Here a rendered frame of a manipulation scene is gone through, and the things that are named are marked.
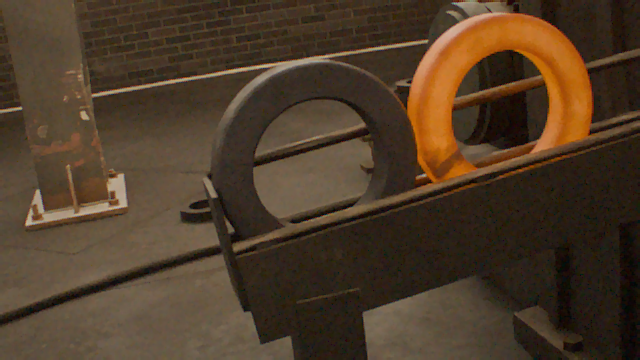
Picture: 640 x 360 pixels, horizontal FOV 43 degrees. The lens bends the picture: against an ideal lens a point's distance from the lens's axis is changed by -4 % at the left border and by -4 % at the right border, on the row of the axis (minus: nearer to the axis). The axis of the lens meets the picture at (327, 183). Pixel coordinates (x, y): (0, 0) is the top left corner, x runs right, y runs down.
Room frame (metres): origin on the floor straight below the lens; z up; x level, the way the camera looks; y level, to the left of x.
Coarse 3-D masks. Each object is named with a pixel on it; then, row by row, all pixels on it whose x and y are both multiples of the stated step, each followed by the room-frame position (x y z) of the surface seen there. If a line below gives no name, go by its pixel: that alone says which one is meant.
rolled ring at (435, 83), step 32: (448, 32) 0.76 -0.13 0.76; (480, 32) 0.75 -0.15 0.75; (512, 32) 0.76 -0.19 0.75; (544, 32) 0.76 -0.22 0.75; (448, 64) 0.74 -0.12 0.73; (544, 64) 0.77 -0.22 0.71; (576, 64) 0.77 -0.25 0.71; (416, 96) 0.74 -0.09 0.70; (448, 96) 0.74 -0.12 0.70; (576, 96) 0.77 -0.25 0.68; (416, 128) 0.74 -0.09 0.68; (448, 128) 0.74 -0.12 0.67; (544, 128) 0.80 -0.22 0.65; (576, 128) 0.77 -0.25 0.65; (448, 160) 0.74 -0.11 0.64
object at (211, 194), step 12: (204, 180) 0.73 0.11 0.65; (216, 192) 0.69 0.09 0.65; (216, 204) 0.67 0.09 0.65; (216, 216) 0.68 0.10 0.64; (216, 228) 0.73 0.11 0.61; (228, 240) 0.67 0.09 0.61; (228, 252) 0.67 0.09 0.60; (228, 264) 0.70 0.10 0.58; (240, 276) 0.67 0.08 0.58; (240, 288) 0.67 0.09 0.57; (240, 300) 0.67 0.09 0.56
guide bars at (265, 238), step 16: (624, 128) 0.76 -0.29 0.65; (560, 144) 0.75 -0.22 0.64; (576, 144) 0.75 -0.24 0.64; (592, 144) 0.75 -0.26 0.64; (512, 160) 0.74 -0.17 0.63; (528, 160) 0.74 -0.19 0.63; (544, 160) 0.74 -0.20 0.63; (464, 176) 0.72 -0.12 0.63; (480, 176) 0.72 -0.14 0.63; (496, 176) 0.73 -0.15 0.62; (400, 192) 0.71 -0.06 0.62; (416, 192) 0.71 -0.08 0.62; (432, 192) 0.71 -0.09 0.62; (352, 208) 0.70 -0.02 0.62; (368, 208) 0.70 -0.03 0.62; (384, 208) 0.70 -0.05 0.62; (304, 224) 0.69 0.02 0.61; (320, 224) 0.69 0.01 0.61; (336, 224) 0.69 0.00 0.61; (240, 240) 0.68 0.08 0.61; (256, 240) 0.68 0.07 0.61; (272, 240) 0.68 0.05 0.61; (288, 240) 0.69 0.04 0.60
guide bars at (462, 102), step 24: (480, 96) 0.82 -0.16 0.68; (504, 96) 0.82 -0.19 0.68; (624, 96) 0.86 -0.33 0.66; (624, 120) 0.83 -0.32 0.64; (288, 144) 0.78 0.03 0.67; (312, 144) 0.78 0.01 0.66; (528, 144) 0.81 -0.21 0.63; (480, 168) 0.79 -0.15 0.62; (288, 216) 0.75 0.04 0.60; (312, 216) 0.75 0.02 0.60
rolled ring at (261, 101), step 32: (288, 64) 0.73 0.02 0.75; (320, 64) 0.72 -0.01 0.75; (256, 96) 0.70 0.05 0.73; (288, 96) 0.71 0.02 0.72; (320, 96) 0.72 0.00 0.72; (352, 96) 0.72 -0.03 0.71; (384, 96) 0.73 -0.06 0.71; (224, 128) 0.70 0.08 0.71; (256, 128) 0.70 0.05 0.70; (384, 128) 0.73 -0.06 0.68; (224, 160) 0.69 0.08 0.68; (384, 160) 0.73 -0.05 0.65; (416, 160) 0.74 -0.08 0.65; (224, 192) 0.69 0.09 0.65; (256, 192) 0.70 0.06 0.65; (384, 192) 0.73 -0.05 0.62; (256, 224) 0.70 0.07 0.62; (288, 224) 0.72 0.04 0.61
